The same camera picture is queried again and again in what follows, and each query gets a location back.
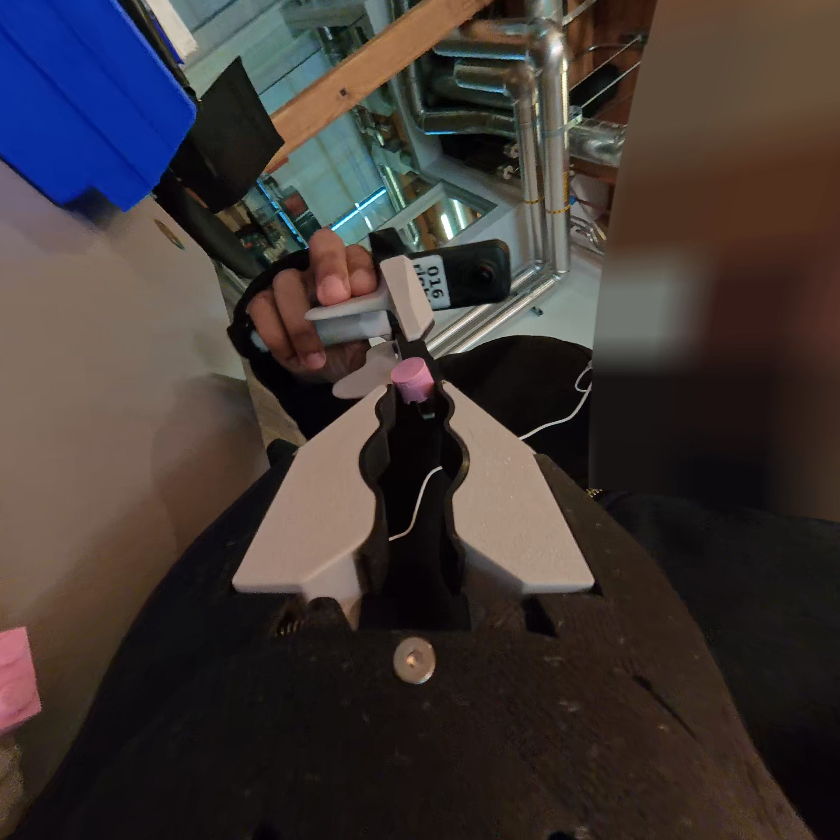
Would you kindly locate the cluster of silver duct pipes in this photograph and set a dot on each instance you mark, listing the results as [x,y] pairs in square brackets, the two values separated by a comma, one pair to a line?
[548,131]

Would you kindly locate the black cloth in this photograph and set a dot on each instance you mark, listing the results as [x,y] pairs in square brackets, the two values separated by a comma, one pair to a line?
[229,131]

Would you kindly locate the blue plastic bin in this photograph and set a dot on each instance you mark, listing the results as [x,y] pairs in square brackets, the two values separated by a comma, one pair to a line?
[79,98]

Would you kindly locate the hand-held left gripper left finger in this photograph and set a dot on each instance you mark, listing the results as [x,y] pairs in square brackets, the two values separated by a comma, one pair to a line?
[308,525]

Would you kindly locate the person's right hand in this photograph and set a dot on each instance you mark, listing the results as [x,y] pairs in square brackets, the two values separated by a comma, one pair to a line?
[289,315]

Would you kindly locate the wooden beam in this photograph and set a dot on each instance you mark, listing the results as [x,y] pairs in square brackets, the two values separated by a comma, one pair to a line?
[367,75]

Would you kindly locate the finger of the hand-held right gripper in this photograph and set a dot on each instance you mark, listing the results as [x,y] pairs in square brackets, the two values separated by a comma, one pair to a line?
[367,379]
[407,295]

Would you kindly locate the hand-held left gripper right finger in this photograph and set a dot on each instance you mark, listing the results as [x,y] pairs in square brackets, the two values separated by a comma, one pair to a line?
[518,525]

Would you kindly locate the pink round toy bolt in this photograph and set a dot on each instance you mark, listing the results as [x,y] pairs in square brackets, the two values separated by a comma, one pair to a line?
[410,380]

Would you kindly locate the pink square brick with hole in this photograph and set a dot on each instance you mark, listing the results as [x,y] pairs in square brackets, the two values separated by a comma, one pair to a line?
[16,682]

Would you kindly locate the white sheet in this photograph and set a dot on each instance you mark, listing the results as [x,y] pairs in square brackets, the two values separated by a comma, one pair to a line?
[170,26]

